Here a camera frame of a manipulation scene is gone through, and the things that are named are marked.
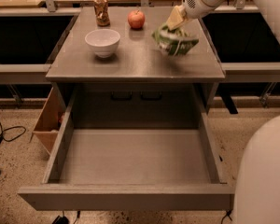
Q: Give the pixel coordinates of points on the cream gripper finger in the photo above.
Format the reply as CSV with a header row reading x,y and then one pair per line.
x,y
177,18

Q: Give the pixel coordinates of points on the green jalapeno chip bag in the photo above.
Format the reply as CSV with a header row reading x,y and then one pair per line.
x,y
174,42

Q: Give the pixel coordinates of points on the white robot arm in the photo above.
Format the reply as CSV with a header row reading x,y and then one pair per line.
x,y
257,193

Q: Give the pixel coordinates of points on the grey cabinet counter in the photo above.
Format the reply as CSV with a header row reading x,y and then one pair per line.
x,y
138,58

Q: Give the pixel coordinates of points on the open grey top drawer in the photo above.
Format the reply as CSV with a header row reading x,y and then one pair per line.
x,y
135,151

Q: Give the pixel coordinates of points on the red apple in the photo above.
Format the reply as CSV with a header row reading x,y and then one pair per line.
x,y
136,19

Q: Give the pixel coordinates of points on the crushed gold soda can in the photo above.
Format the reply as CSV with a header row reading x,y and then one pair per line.
x,y
101,12

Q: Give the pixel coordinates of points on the white ceramic bowl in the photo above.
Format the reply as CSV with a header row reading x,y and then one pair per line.
x,y
103,42

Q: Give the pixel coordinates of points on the cardboard box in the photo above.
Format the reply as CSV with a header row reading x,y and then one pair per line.
x,y
49,121

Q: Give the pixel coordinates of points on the left metal rail frame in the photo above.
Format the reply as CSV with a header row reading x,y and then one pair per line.
x,y
30,40

